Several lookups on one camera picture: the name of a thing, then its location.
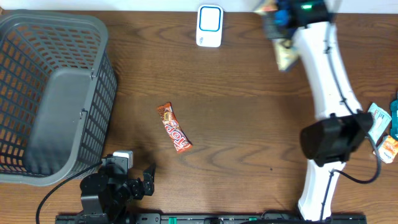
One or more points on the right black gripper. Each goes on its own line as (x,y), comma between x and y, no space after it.
(277,30)

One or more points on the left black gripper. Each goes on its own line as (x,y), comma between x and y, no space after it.
(137,191)

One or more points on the yellow white snack bag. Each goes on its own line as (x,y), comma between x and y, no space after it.
(285,53)

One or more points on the orange chocolate bar wrapper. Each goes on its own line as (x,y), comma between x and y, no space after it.
(173,129)

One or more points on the blue mouthwash bottle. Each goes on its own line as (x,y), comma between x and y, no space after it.
(394,126)

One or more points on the light teal tissue pack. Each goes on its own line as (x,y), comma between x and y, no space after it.
(381,120)

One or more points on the small orange box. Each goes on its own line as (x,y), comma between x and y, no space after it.
(387,149)

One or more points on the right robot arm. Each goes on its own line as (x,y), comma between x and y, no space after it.
(308,29)

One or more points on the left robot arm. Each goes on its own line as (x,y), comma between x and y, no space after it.
(106,194)

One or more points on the white barcode scanner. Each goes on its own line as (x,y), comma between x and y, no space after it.
(209,26)

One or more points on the grey plastic shopping basket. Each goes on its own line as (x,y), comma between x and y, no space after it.
(57,94)

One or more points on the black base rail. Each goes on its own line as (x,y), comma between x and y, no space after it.
(156,218)

